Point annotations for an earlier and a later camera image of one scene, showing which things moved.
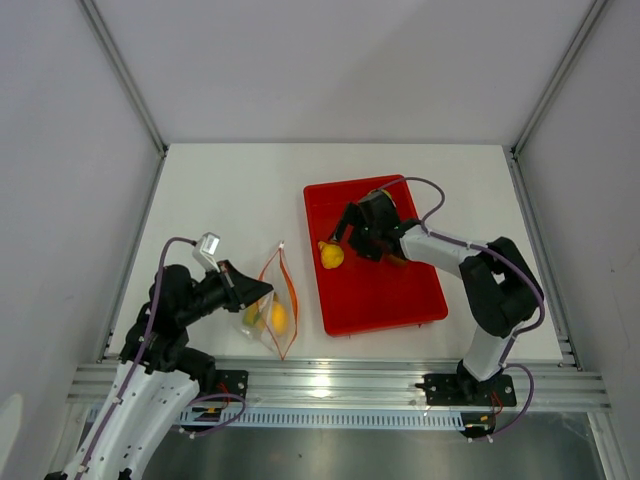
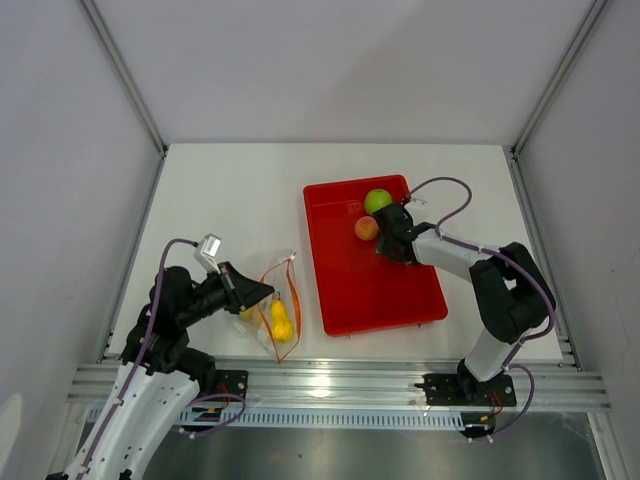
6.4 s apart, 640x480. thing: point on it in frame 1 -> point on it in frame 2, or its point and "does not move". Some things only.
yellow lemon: x=332 y=255 -> x=282 y=325
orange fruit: x=279 y=318 -> x=246 y=315
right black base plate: x=449 y=390 does not move
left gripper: x=245 y=290 does not move
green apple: x=377 y=200 does not move
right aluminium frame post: x=551 y=90 does not move
